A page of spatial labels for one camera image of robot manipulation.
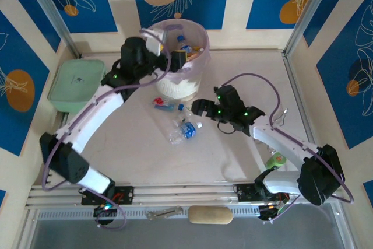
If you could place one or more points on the tan oblong sponge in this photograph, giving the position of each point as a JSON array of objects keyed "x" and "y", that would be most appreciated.
[{"x": 211, "y": 215}]

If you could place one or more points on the clear bottle green white label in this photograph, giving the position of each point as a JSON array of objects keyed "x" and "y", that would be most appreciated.
[{"x": 178, "y": 122}]

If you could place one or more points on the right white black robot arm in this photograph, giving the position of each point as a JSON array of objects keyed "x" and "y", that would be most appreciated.
[{"x": 279, "y": 141}]

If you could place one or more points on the slotted metal strip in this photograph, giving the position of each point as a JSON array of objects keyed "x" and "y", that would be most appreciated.
[{"x": 247, "y": 211}]

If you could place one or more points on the pink plastic bin liner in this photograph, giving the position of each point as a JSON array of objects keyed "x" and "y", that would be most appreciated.
[{"x": 202, "y": 65}]

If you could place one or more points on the aluminium frame post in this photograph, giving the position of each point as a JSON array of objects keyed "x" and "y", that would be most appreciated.
[
  {"x": 309, "y": 7},
  {"x": 50, "y": 7}
]

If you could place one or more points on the clear bottle red flower label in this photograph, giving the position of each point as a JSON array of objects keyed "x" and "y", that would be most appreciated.
[{"x": 167, "y": 106}]

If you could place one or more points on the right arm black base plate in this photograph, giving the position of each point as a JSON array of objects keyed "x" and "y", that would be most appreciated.
[{"x": 246, "y": 193}]

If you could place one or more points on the small green cylindrical container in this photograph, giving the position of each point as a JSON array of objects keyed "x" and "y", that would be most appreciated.
[{"x": 275, "y": 161}]

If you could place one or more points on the water bottle blue label white cap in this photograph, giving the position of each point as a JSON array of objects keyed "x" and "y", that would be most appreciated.
[{"x": 188, "y": 131}]

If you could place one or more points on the aluminium cross rail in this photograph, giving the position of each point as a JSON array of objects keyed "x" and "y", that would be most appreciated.
[{"x": 186, "y": 193}]

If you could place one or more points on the white ribbed waste bin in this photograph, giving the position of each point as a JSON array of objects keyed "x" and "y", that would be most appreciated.
[{"x": 180, "y": 87}]

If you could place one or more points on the Pepsi label bottle blue cap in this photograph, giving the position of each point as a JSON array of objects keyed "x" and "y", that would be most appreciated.
[{"x": 183, "y": 45}]

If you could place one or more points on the mint green zip case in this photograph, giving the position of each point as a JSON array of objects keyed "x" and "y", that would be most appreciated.
[{"x": 75, "y": 85}]

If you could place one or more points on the flat metal bracket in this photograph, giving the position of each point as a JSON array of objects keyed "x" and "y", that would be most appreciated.
[{"x": 164, "y": 213}]

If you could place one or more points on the bottle red yellow label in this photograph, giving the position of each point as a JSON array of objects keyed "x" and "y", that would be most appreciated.
[{"x": 193, "y": 55}]

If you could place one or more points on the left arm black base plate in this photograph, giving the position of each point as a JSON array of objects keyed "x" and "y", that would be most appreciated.
[{"x": 123, "y": 195}]

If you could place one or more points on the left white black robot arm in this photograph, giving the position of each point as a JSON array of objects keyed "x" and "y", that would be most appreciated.
[{"x": 93, "y": 117}]

